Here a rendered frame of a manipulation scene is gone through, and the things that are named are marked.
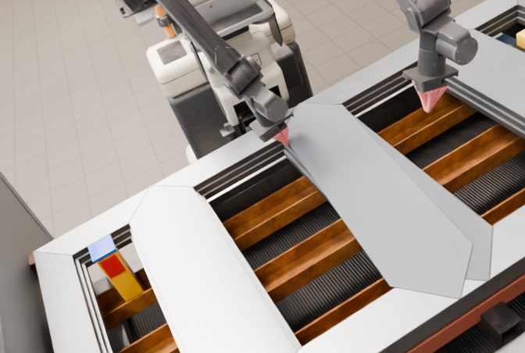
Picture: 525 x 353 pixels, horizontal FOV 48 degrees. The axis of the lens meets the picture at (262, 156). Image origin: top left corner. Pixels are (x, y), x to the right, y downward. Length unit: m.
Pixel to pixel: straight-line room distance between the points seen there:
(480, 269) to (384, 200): 0.26
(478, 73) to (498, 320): 0.66
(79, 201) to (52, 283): 1.73
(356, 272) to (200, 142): 0.98
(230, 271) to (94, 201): 1.93
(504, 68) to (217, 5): 0.81
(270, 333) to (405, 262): 0.29
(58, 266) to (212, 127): 1.00
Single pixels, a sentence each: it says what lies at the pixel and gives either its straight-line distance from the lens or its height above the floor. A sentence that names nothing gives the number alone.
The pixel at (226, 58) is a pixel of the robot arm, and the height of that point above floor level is 1.16.
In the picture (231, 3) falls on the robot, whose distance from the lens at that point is 1.80.
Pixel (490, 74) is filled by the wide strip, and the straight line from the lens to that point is 1.60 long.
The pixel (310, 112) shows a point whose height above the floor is 0.86.
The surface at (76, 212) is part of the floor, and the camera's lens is 3.15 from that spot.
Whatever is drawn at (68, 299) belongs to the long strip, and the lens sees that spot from 1.44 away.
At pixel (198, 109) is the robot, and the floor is 0.61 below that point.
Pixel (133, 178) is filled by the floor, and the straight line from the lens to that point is 3.14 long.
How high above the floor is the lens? 1.80
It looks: 39 degrees down
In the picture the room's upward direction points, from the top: 22 degrees counter-clockwise
